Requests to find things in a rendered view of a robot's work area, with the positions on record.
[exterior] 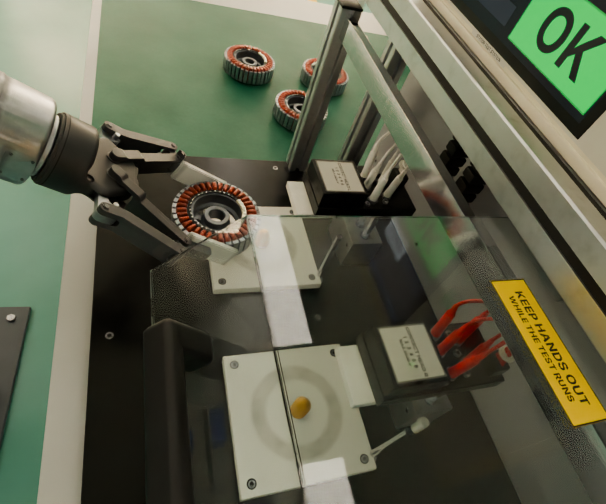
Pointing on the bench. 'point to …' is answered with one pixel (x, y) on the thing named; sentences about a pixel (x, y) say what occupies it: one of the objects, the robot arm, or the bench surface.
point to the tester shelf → (529, 184)
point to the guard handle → (170, 408)
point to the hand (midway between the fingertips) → (214, 217)
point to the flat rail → (404, 126)
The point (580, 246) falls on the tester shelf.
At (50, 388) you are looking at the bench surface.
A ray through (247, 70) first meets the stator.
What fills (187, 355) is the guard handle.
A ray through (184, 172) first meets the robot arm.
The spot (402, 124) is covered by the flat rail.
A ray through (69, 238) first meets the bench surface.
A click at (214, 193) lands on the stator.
